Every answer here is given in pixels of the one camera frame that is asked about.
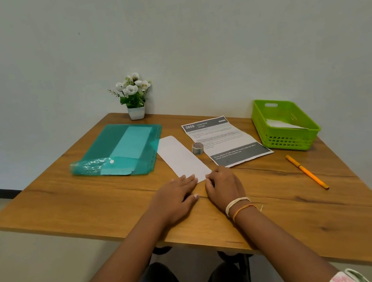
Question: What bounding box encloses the person's left hand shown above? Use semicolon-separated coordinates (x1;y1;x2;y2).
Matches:
143;173;206;231

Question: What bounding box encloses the person's right hand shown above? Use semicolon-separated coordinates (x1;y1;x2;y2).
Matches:
202;162;251;212

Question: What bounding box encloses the white paper sheet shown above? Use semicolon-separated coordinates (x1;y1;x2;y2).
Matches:
155;130;214;189

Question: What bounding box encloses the person's left forearm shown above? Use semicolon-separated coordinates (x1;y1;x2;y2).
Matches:
76;202;183;282

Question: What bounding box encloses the person's right forearm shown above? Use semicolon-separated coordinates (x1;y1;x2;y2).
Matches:
231;190;342;282

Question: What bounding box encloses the small patterned tape roll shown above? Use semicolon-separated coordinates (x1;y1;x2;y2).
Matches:
191;141;206;156

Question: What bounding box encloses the printed paper sheet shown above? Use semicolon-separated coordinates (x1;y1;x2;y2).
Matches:
180;109;276;175

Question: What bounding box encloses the green plastic basket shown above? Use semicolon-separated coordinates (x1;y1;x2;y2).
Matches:
249;90;325;159

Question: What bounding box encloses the white paper slip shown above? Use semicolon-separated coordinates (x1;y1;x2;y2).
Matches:
266;113;308;136

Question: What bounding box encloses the orange pen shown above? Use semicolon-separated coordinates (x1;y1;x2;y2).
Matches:
285;149;330;196

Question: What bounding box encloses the teal plastic folder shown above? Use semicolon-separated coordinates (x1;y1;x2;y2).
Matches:
64;116;170;188

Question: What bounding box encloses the white flower plant in pot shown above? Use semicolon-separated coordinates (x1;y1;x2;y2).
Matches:
106;70;157;124

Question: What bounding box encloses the white thread bracelet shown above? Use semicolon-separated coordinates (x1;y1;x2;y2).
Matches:
223;196;253;217

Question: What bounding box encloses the orange thread bracelet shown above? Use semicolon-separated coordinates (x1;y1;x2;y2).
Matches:
230;202;266;224

